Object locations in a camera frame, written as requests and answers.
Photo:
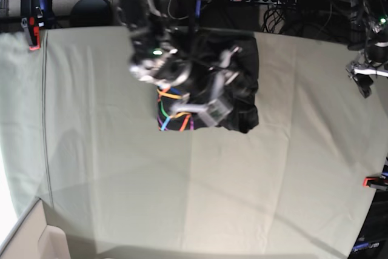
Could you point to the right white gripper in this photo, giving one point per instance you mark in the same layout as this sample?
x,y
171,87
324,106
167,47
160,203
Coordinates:
x,y
215,106

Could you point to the black t-shirt with colourful print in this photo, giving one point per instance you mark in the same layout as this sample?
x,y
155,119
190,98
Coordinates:
x,y
239,89

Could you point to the red black clamp centre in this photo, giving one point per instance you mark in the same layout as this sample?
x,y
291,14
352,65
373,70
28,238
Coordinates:
x,y
196,13

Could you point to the red black clamp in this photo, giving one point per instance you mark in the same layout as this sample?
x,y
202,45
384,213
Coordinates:
x,y
378,182
36,15
196,13

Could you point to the red black clamp left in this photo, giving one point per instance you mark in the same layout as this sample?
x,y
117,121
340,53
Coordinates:
x,y
36,15

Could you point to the black round stool base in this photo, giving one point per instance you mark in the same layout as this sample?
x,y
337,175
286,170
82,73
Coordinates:
x,y
91,13

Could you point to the red black clamp right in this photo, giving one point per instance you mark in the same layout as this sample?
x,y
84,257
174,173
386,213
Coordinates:
x,y
378,182

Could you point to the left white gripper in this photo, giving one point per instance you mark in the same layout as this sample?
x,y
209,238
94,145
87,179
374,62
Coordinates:
x,y
360,67

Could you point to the light green table cloth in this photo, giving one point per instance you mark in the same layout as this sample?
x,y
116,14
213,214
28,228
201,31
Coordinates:
x,y
79,132

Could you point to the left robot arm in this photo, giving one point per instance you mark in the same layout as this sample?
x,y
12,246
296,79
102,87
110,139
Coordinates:
x,y
371,60

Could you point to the beige cardboard box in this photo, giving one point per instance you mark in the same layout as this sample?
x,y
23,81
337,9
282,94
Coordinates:
x,y
33,237

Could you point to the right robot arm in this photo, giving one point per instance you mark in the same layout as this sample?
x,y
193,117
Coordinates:
x,y
171,59

